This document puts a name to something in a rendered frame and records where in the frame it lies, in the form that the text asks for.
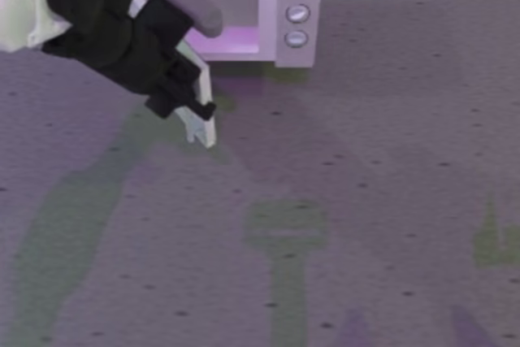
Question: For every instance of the grey cylindrical wrist camera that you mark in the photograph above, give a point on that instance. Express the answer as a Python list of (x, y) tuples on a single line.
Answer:
[(191, 1)]

